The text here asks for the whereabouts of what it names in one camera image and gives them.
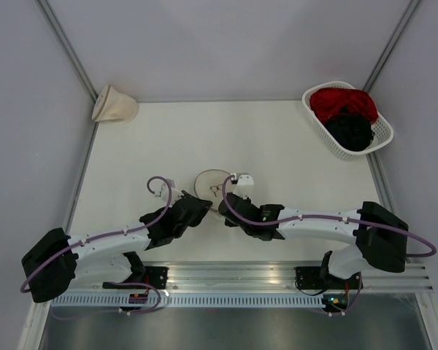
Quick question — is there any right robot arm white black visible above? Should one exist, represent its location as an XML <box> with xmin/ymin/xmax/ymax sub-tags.
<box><xmin>218</xmin><ymin>192</ymin><xmax>408</xmax><ymax>288</ymax></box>

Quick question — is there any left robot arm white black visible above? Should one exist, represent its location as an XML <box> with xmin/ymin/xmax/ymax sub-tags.
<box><xmin>21</xmin><ymin>191</ymin><xmax>212</xmax><ymax>303</ymax></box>

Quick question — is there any red bra in basket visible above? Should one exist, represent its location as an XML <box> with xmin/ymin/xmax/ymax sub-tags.
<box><xmin>310</xmin><ymin>87</ymin><xmax>378</xmax><ymax>125</ymax></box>

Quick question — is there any black bra in basket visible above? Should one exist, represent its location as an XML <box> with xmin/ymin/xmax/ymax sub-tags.
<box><xmin>325</xmin><ymin>106</ymin><xmax>374</xmax><ymax>152</ymax></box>

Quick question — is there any white plastic laundry basket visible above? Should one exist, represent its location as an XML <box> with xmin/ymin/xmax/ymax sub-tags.
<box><xmin>302</xmin><ymin>81</ymin><xmax>393</xmax><ymax>160</ymax></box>

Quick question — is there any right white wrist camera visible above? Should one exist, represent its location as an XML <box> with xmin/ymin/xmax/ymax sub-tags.
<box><xmin>231</xmin><ymin>173</ymin><xmax>255</xmax><ymax>200</ymax></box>

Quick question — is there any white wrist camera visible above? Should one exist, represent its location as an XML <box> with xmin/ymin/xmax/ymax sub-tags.
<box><xmin>154</xmin><ymin>179</ymin><xmax>183</xmax><ymax>203</ymax></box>
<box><xmin>231</xmin><ymin>173</ymin><xmax>255</xmax><ymax>200</ymax></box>

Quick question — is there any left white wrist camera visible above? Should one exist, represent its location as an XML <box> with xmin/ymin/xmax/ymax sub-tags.
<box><xmin>154</xmin><ymin>179</ymin><xmax>183</xmax><ymax>203</ymax></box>

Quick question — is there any aluminium mounting rail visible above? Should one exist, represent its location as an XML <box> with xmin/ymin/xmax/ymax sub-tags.
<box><xmin>35</xmin><ymin>260</ymin><xmax>434</xmax><ymax>292</ymax></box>

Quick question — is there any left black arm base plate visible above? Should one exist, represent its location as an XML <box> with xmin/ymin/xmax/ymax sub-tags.
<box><xmin>102</xmin><ymin>266</ymin><xmax>168</xmax><ymax>290</ymax></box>

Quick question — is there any white slotted cable duct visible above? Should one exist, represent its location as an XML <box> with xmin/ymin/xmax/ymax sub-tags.
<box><xmin>52</xmin><ymin>292</ymin><xmax>324</xmax><ymax>308</ymax></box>

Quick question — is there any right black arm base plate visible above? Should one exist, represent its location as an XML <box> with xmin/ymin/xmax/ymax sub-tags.
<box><xmin>295</xmin><ymin>266</ymin><xmax>361</xmax><ymax>295</ymax></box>

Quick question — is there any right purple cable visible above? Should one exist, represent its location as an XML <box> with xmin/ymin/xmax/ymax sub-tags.
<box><xmin>222</xmin><ymin>174</ymin><xmax>437</xmax><ymax>258</ymax></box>

